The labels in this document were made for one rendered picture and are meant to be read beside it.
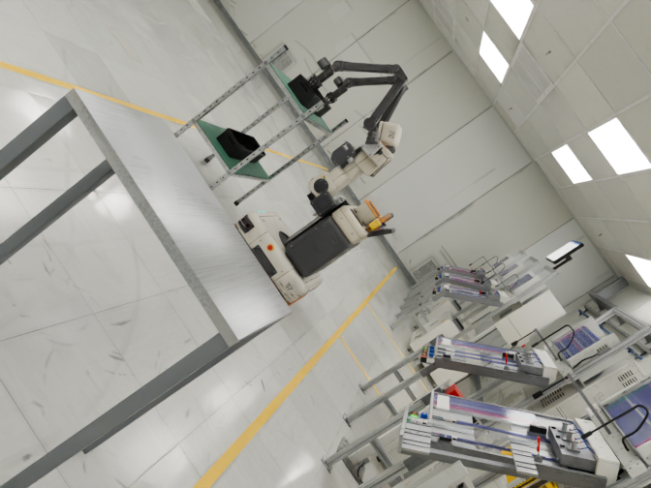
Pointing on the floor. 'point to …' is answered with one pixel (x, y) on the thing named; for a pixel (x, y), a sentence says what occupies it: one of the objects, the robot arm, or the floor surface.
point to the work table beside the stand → (132, 176)
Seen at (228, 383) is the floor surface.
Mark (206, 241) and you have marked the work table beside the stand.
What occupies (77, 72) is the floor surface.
